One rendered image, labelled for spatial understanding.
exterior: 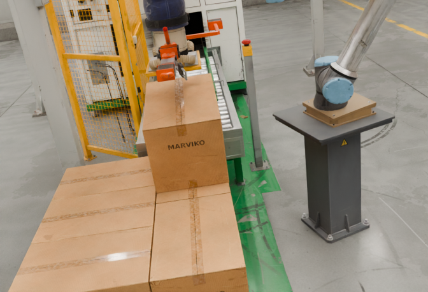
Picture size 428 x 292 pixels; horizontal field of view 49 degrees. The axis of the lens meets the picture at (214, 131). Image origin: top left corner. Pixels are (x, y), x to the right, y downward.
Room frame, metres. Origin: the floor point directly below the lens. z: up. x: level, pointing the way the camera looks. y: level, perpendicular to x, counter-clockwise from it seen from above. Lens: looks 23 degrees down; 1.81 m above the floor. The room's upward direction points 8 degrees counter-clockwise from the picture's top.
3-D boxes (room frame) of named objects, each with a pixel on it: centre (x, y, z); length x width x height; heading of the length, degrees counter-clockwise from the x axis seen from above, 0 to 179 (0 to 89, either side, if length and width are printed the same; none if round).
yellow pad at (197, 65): (2.51, 0.07, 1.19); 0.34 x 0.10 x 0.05; 0
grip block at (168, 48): (2.26, 0.16, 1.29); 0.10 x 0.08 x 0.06; 90
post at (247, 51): (3.39, -0.33, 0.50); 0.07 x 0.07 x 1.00; 1
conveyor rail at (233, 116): (3.99, -0.14, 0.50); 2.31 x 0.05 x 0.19; 1
